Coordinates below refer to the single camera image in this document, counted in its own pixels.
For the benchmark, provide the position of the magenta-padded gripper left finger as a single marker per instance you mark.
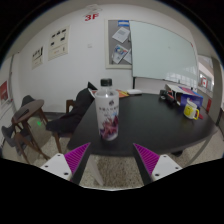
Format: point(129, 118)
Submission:
point(77, 156)

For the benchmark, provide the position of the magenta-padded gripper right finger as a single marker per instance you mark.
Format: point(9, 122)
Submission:
point(148, 158)

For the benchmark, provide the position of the clear bottle with white label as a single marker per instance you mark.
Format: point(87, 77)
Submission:
point(107, 113)

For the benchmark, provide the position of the black jacket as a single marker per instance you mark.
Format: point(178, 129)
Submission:
point(75, 113)

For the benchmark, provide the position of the wooden chair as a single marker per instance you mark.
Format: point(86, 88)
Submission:
point(69, 105)

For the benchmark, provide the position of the yellow mug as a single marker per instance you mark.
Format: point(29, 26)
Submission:
point(190, 110)

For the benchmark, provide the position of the black and red tool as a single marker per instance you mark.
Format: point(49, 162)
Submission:
point(166, 96)

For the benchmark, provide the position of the white flat case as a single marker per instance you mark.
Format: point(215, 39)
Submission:
point(134, 91)

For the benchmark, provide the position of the grey chair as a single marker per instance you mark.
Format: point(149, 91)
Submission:
point(27, 100)

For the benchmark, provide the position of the red fire extinguisher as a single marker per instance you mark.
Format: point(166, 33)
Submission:
point(208, 105)

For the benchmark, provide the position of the whiteboard on stand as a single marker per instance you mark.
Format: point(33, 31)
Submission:
point(161, 50)

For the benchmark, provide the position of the grey notice board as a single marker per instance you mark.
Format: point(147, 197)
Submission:
point(115, 43)

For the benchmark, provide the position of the red wall poster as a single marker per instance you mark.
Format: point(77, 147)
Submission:
point(3, 92)

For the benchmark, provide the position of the small white wall poster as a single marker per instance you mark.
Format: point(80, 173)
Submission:
point(37, 57)

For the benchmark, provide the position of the large white wall poster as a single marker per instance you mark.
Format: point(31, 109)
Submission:
point(59, 43)

